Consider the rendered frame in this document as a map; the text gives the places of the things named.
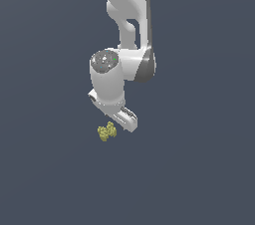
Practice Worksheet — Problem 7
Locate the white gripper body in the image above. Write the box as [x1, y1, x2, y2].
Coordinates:
[87, 90, 138, 133]

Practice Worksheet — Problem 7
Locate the small yellow lumpy object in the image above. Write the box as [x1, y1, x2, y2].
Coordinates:
[97, 120, 119, 142]

